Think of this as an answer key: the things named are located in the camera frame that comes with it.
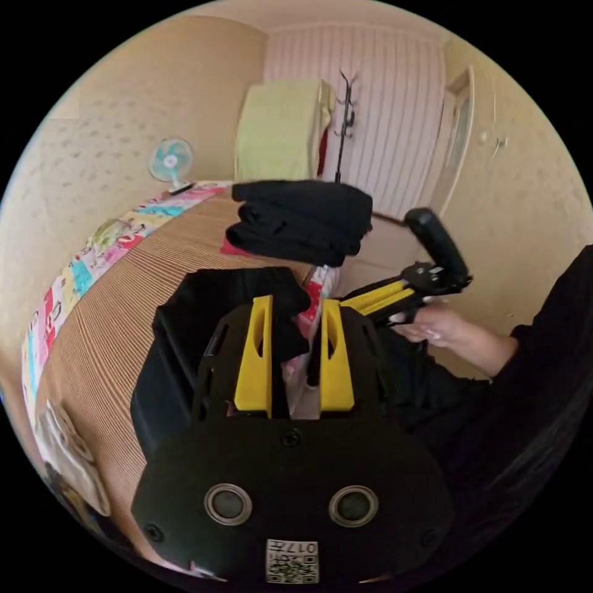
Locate cream door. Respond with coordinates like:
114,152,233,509
433,64,476,219

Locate pink striped curtain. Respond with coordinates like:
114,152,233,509
264,25,448,219

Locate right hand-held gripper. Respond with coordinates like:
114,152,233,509
340,261,474,328

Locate person's body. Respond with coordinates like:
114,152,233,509
398,244,593,557

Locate small turquoise fan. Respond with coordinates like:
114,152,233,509
148,137,196,195

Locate pile of clothes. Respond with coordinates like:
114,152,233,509
220,179,374,268

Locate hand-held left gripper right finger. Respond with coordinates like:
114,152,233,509
319,298,356,414

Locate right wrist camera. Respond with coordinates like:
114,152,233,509
404,208,471,284

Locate black pants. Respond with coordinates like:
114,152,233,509
129,266,487,458

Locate black coat stand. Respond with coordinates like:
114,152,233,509
333,69,359,184

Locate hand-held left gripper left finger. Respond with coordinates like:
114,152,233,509
233,295,274,419

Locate bed with woven mat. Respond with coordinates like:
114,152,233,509
20,180,492,557

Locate person's right forearm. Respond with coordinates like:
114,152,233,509
456,322,521,377

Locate person's right hand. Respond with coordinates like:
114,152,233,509
392,303,469,349

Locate beige pillow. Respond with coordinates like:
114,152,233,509
35,400,112,518

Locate white garment with red print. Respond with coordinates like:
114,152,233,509
280,266,342,418

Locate rack with yellow-green cover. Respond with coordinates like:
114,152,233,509
235,78,337,182

